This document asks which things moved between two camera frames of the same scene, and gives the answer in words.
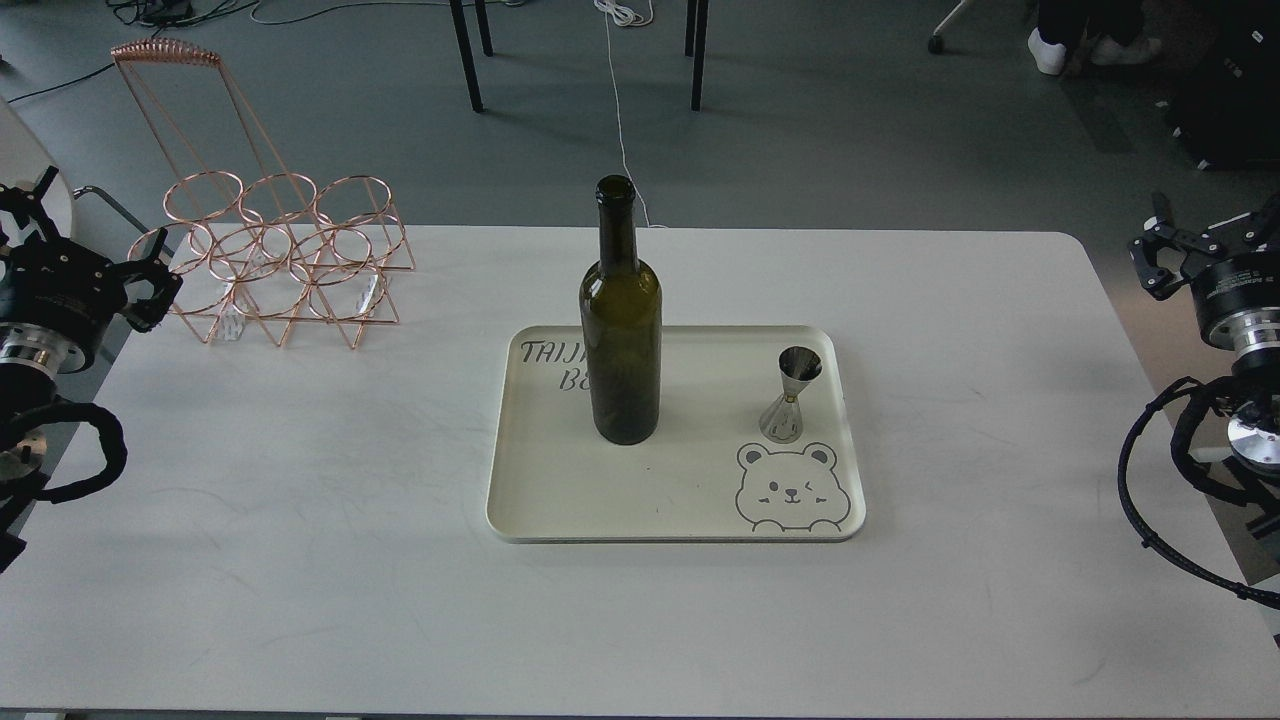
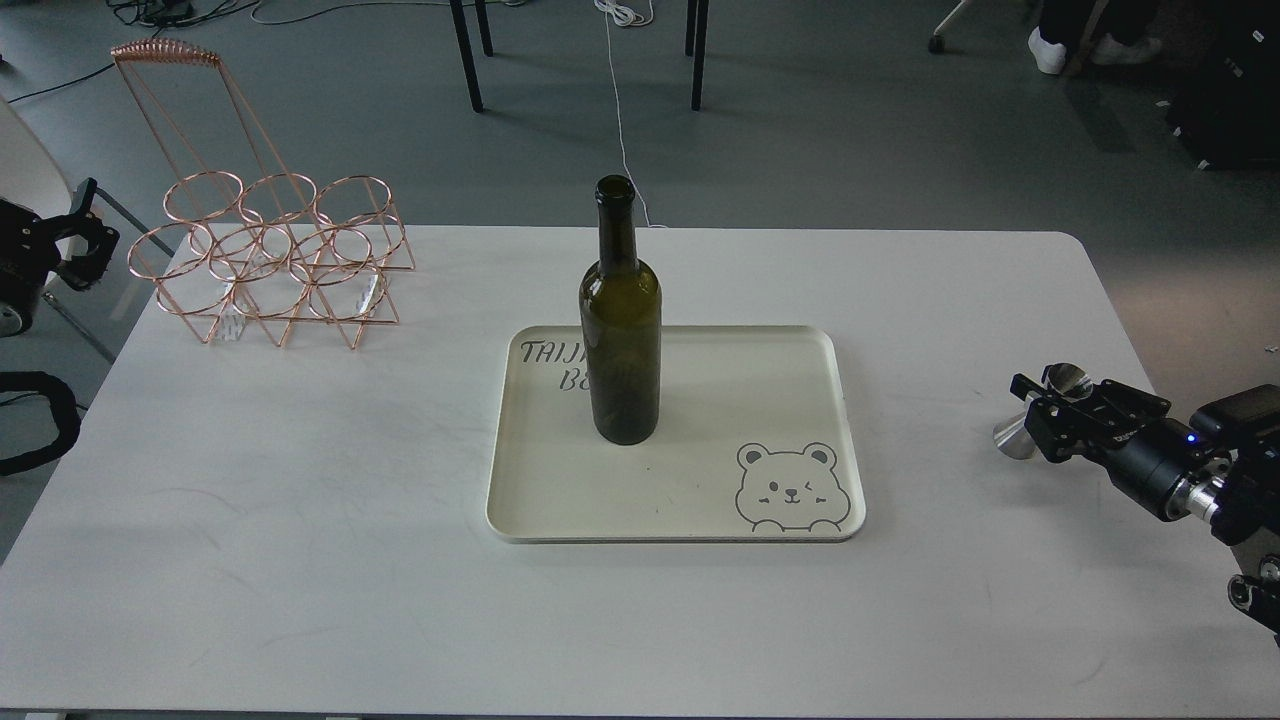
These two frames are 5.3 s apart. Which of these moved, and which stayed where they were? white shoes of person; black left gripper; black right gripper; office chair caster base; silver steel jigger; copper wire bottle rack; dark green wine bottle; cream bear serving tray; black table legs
Moved: silver steel jigger; black left gripper; black right gripper
Stayed: black table legs; office chair caster base; copper wire bottle rack; cream bear serving tray; dark green wine bottle; white shoes of person
